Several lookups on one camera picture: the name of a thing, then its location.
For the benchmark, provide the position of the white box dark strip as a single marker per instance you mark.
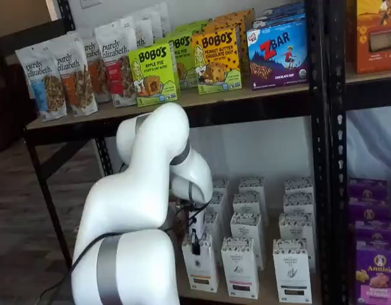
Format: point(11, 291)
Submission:
point(292, 273)

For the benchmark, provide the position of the dark brown furniture piece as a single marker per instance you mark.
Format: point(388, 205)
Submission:
point(11, 111)

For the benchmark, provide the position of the yellow Bobo's peanut butter box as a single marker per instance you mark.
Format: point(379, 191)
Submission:
point(246, 14)
point(227, 23)
point(214, 63)

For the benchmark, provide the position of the orange snack box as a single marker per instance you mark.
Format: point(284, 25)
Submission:
point(373, 47)

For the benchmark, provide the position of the purple blue Zbar box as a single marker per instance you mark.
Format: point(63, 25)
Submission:
point(278, 63)
point(284, 9)
point(278, 20)

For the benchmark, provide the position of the granola bag red label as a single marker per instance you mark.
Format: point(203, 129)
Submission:
point(116, 76)

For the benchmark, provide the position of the granola bag blue label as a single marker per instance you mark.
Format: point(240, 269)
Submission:
point(40, 95)

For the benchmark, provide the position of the white plastic sheet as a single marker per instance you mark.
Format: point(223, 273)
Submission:
point(373, 143)

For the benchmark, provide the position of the white box pink strip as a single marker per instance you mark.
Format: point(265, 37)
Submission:
point(240, 270)

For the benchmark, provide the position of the green Bobo's apple pie box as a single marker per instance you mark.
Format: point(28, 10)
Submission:
point(192, 27)
point(184, 57)
point(154, 76)

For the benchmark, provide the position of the white box yellow strip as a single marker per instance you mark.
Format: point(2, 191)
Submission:
point(203, 270)

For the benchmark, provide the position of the white granola bag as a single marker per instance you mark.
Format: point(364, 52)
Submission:
point(141, 31)
point(160, 19)

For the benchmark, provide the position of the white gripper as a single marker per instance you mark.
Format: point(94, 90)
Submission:
point(198, 222)

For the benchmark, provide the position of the granola bag orange label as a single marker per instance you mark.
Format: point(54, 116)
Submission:
point(95, 79)
point(76, 85)

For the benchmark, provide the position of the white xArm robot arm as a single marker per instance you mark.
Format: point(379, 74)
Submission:
point(135, 197)

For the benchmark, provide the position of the purple Annie's box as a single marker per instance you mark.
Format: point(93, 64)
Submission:
point(367, 189)
point(376, 279)
point(376, 233)
point(368, 211)

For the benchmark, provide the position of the white organic pantry box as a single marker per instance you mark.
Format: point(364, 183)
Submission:
point(295, 227)
point(251, 184)
point(213, 222)
point(246, 225)
point(218, 203)
point(298, 185)
point(297, 203)
point(221, 185)
point(247, 201)

